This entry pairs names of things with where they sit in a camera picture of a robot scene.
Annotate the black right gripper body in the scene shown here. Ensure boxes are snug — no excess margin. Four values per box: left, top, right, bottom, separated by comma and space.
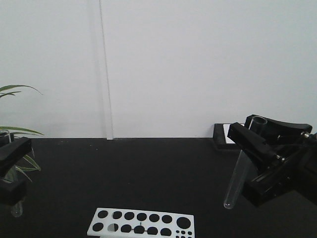
244, 132, 317, 206

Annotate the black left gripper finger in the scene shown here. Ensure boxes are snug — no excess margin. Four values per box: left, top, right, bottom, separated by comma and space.
0, 137, 32, 177
0, 178, 27, 205

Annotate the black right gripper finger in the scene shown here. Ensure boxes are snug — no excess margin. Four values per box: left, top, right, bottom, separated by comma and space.
244, 115, 313, 146
228, 122, 281, 171

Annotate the thin clear test tube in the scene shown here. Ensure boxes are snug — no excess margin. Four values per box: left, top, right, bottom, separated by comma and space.
0, 130, 23, 218

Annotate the wide clear test tube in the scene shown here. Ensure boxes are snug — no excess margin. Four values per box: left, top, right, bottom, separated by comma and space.
223, 116, 267, 210

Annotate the green spider plant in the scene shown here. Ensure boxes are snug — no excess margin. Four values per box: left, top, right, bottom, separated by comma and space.
0, 84, 45, 183

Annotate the white test tube rack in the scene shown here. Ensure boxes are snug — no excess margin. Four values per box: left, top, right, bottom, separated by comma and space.
87, 208, 195, 238

